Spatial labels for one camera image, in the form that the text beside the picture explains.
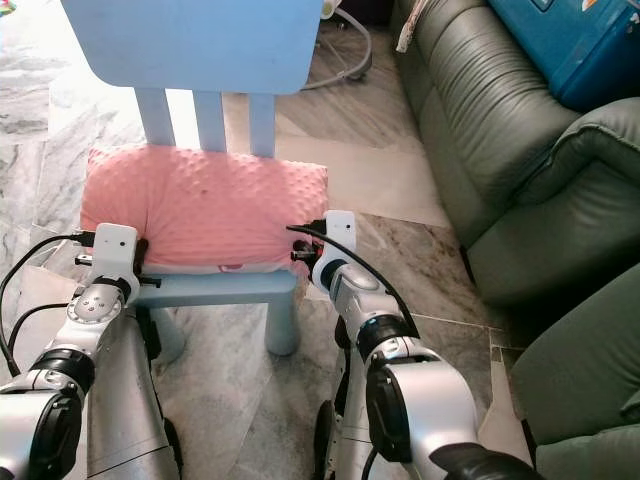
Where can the pink dotted pillow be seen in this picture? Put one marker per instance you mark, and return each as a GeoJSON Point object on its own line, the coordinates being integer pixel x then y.
{"type": "Point", "coordinates": [210, 205]}

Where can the silver robot leg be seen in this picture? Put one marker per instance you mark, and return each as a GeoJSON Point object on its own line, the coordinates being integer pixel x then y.
{"type": "Point", "coordinates": [350, 430]}
{"type": "Point", "coordinates": [132, 420]}

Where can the green leather armchair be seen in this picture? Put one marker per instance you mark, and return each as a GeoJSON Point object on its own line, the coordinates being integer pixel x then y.
{"type": "Point", "coordinates": [580, 385]}

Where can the silver robot left leg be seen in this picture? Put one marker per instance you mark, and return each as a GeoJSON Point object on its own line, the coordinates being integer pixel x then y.
{"type": "Point", "coordinates": [132, 420]}

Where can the green leather sofa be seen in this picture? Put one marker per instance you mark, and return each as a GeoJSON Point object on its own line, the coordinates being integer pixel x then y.
{"type": "Point", "coordinates": [490, 120]}

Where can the blue plastic box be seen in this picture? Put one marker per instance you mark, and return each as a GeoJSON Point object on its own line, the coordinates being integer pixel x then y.
{"type": "Point", "coordinates": [570, 45]}

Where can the white patterned cloth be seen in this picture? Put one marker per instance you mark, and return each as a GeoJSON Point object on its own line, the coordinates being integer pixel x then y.
{"type": "Point", "coordinates": [415, 25]}

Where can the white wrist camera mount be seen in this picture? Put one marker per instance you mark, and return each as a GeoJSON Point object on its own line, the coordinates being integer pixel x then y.
{"type": "Point", "coordinates": [118, 252]}
{"type": "Point", "coordinates": [338, 235]}

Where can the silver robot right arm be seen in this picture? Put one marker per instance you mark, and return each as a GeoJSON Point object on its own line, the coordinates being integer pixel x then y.
{"type": "Point", "coordinates": [425, 400]}

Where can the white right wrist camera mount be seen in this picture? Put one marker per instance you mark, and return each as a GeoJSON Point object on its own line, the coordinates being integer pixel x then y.
{"type": "Point", "coordinates": [338, 235]}

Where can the colourful toy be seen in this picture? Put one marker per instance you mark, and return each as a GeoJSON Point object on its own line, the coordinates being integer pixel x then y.
{"type": "Point", "coordinates": [6, 6]}

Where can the grey round stand base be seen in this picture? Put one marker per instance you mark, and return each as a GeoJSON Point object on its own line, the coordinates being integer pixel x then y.
{"type": "Point", "coordinates": [360, 60]}

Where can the silver robot right leg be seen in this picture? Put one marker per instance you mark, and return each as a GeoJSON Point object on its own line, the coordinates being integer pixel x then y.
{"type": "Point", "coordinates": [350, 430]}

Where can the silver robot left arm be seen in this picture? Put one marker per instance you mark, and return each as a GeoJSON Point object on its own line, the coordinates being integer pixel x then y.
{"type": "Point", "coordinates": [50, 425]}

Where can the light blue child chair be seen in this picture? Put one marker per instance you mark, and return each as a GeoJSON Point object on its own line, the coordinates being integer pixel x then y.
{"type": "Point", "coordinates": [190, 40]}

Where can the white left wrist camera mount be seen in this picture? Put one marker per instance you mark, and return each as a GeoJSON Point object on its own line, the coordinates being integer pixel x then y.
{"type": "Point", "coordinates": [118, 252]}

